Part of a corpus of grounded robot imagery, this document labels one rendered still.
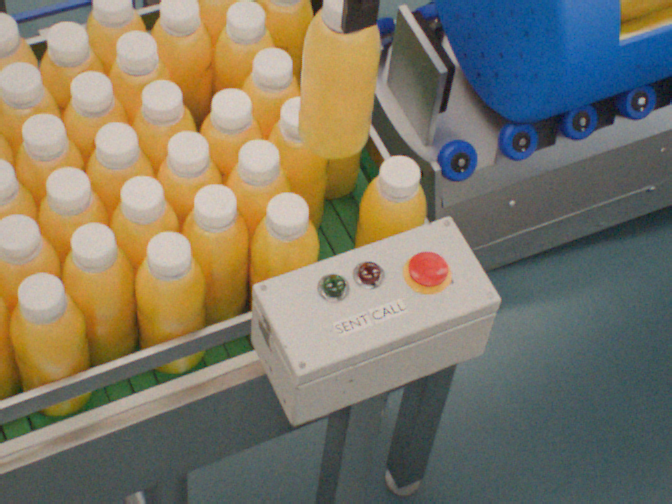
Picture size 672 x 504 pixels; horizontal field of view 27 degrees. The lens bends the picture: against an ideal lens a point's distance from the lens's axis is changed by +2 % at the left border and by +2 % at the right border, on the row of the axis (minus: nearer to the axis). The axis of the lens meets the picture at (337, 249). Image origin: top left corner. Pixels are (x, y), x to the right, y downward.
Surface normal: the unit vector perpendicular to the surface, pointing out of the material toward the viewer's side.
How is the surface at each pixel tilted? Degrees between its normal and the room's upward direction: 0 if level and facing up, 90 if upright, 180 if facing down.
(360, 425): 90
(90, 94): 0
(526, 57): 90
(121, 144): 0
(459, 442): 0
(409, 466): 90
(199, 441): 90
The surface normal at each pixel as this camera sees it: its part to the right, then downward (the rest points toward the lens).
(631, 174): 0.42, 0.55
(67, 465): 0.42, 0.77
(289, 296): 0.07, -0.55
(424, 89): -0.90, 0.32
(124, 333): 0.67, 0.64
